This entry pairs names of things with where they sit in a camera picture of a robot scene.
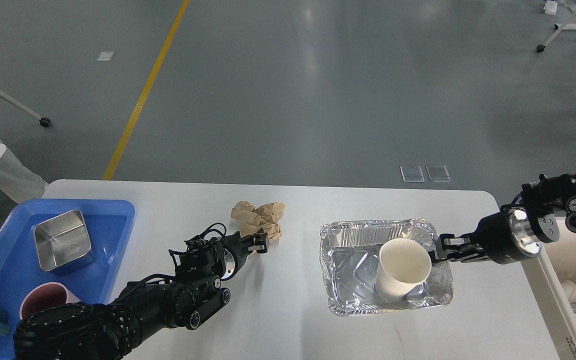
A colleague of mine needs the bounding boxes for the blue plastic tray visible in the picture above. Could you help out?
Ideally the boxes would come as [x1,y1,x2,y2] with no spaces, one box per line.
[0,198,136,360]

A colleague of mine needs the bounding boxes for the pink mug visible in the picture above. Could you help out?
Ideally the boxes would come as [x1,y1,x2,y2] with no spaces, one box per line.
[18,282,81,320]

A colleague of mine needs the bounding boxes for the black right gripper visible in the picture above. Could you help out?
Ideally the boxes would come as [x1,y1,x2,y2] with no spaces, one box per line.
[429,209,542,265]

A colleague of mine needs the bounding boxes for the white waste bin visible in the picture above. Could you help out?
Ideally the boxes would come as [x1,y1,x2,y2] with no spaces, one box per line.
[521,216,576,360]

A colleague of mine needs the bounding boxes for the white paper cup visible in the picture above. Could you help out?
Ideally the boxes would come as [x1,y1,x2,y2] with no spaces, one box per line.
[374,238,432,301]

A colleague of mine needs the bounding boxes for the square stainless steel container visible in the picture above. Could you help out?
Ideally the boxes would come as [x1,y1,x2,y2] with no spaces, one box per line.
[31,209,97,276]

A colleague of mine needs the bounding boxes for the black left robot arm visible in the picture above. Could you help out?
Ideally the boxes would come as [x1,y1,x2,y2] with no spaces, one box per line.
[13,223,268,360]

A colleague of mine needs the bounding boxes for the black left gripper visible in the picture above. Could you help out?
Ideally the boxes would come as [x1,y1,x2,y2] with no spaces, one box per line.
[221,232,268,281]

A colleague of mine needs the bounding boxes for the person in black sweater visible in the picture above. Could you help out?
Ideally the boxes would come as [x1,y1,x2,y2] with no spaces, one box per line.
[0,139,48,204]

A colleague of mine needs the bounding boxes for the brown paper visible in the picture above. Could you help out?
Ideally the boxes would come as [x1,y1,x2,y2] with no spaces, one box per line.
[230,201,286,242]

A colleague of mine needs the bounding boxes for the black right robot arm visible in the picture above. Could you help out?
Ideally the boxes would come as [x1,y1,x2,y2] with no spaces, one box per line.
[429,173,576,265]

